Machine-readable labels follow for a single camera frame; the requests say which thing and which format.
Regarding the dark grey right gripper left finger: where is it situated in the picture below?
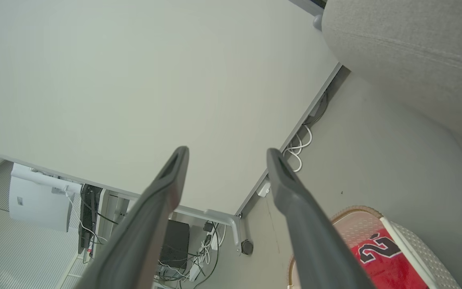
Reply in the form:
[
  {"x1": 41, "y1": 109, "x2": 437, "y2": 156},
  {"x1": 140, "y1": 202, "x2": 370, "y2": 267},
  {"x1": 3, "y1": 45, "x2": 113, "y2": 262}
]
[{"x1": 75, "y1": 146, "x2": 190, "y2": 289}]

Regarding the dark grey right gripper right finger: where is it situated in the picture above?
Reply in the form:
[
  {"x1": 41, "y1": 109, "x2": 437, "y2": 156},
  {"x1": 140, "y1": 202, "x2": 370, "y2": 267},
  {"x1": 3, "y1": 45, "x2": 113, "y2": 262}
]
[{"x1": 266, "y1": 148, "x2": 376, "y2": 289}]

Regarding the red basketball jersey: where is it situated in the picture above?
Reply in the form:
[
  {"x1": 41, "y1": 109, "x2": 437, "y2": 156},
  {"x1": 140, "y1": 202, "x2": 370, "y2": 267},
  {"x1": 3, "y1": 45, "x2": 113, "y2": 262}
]
[{"x1": 349, "y1": 229, "x2": 430, "y2": 289}]

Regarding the grey upholstered furniture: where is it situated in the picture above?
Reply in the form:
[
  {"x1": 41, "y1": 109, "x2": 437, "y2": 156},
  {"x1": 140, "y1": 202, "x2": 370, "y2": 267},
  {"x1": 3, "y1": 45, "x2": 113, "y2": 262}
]
[{"x1": 321, "y1": 0, "x2": 462, "y2": 151}]

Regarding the black computer box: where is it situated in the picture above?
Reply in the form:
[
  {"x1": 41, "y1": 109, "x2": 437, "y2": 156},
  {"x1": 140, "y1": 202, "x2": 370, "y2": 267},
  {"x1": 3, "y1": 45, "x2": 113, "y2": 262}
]
[{"x1": 158, "y1": 219, "x2": 190, "y2": 270}]

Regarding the beige perforated laundry basket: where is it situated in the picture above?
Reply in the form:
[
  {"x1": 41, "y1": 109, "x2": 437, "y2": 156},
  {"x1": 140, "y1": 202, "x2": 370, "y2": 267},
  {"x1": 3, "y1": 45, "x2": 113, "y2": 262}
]
[{"x1": 287, "y1": 206, "x2": 462, "y2": 289}]

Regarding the black flat monitor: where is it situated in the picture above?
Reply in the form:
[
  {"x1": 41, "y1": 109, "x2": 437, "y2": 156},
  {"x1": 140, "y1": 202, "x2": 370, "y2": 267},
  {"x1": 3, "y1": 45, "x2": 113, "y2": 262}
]
[{"x1": 78, "y1": 184, "x2": 103, "y2": 255}]

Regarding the grey metal partition foot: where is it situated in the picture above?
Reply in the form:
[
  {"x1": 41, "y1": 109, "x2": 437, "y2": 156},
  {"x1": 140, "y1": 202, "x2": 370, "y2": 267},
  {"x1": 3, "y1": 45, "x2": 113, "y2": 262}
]
[{"x1": 174, "y1": 205, "x2": 244, "y2": 256}]

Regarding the white box appliance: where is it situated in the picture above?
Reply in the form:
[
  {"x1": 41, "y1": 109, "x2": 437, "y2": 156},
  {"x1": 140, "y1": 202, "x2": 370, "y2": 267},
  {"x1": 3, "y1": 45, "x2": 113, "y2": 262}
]
[{"x1": 8, "y1": 163, "x2": 83, "y2": 233}]

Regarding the white partition panel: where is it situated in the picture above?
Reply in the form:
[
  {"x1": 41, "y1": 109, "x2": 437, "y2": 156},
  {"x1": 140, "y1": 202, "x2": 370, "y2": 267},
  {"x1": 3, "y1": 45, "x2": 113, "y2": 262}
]
[{"x1": 0, "y1": 0, "x2": 343, "y2": 219}]

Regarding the white coiled cable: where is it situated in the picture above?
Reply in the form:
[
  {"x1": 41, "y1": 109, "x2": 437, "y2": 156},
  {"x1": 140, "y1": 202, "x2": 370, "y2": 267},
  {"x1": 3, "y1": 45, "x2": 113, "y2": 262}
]
[{"x1": 282, "y1": 124, "x2": 313, "y2": 173}]

